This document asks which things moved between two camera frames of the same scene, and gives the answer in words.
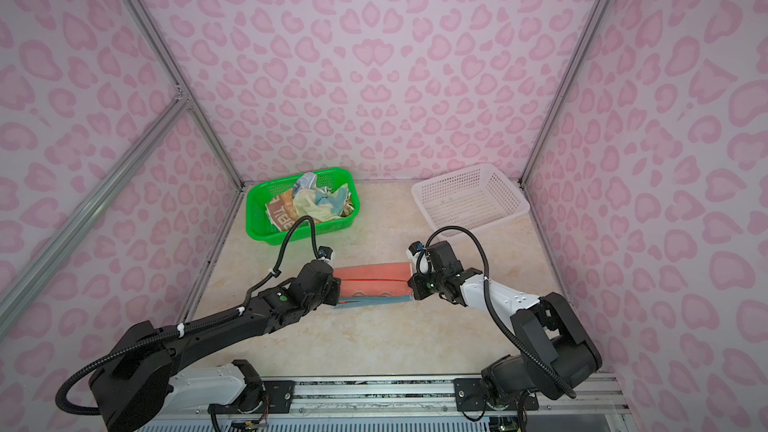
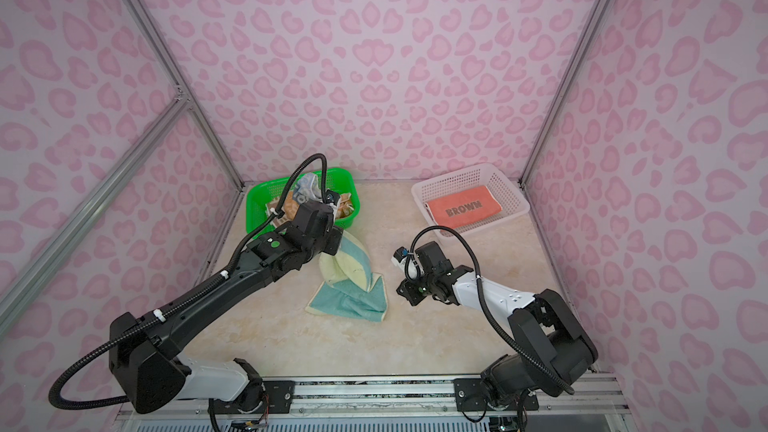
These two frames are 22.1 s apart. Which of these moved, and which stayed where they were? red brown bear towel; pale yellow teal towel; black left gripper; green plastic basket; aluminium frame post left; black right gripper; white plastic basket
Moved: red brown bear towel; black left gripper; pale yellow teal towel
Stayed: aluminium frame post left; black right gripper; green plastic basket; white plastic basket
